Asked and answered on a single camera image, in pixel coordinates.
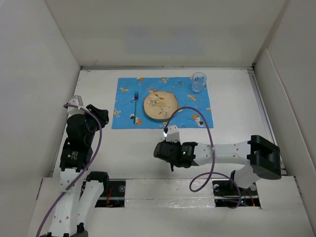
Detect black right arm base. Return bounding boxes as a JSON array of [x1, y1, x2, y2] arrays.
[[211, 172, 261, 209]]

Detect round bird-painted plate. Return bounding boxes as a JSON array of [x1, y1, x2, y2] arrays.
[[143, 91, 178, 120]]

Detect clear plastic cup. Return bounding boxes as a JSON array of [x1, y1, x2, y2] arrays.
[[192, 72, 207, 92]]

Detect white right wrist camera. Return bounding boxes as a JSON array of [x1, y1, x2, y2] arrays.
[[163, 125, 180, 143]]

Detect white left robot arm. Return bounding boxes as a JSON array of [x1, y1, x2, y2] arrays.
[[36, 103, 110, 237]]

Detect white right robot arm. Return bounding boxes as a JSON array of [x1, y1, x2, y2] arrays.
[[154, 135, 281, 195]]

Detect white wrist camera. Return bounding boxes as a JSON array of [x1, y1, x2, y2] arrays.
[[67, 95, 84, 116], [163, 125, 180, 143]]

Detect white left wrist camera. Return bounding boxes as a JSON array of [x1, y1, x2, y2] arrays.
[[67, 95, 84, 116]]

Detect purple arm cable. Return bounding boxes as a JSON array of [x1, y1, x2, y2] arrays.
[[164, 106, 247, 208], [36, 104, 103, 237]]

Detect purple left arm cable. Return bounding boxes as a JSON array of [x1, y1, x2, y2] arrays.
[[36, 104, 103, 237]]

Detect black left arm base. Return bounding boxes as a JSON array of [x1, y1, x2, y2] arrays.
[[95, 179, 126, 208]]

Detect blue space-print cloth placemat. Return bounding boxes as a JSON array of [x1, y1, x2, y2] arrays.
[[112, 77, 213, 129]]

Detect iridescent fork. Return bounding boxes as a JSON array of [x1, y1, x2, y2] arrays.
[[133, 91, 139, 124]]

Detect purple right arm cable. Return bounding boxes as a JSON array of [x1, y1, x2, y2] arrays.
[[164, 106, 247, 208]]

